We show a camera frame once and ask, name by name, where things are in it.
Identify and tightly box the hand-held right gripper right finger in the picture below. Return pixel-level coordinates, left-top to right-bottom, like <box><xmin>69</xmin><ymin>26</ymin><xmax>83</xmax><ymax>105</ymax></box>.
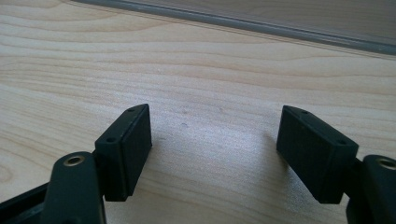
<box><xmin>276</xmin><ymin>105</ymin><xmax>360</xmax><ymax>204</ymax></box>

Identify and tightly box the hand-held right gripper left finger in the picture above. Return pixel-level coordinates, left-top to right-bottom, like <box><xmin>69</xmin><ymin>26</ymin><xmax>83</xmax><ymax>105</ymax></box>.
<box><xmin>93</xmin><ymin>103</ymin><xmax>153</xmax><ymax>203</ymax></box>

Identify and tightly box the brown flat tray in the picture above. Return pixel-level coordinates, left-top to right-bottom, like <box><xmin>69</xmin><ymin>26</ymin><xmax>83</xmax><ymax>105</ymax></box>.
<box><xmin>73</xmin><ymin>0</ymin><xmax>396</xmax><ymax>56</ymax></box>

